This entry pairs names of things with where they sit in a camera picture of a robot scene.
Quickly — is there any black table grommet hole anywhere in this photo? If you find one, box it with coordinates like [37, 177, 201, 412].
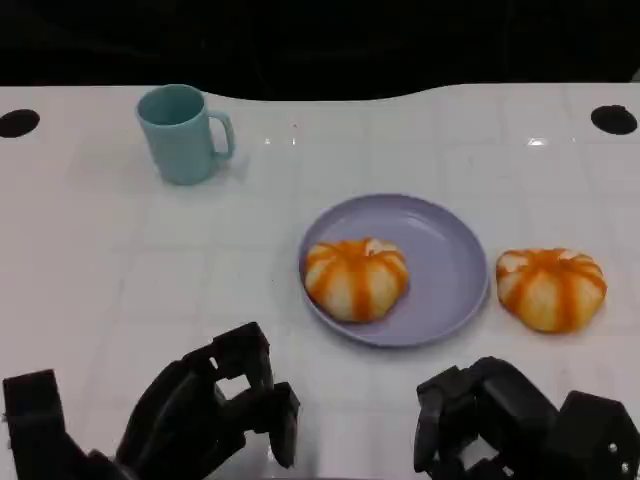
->
[0, 108, 41, 139]
[590, 104, 640, 135]

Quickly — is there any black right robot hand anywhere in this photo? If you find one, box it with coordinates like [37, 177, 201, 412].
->
[413, 355, 640, 480]

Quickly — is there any orange and white bread roll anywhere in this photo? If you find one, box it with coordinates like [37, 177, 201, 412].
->
[495, 247, 608, 335]
[304, 238, 410, 324]

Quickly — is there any lilac plate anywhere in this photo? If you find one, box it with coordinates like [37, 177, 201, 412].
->
[298, 193, 490, 349]

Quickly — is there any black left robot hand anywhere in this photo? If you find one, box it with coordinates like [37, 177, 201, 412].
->
[2, 321, 301, 480]

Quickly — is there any pale green mug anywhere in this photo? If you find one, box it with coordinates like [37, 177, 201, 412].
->
[136, 83, 236, 186]

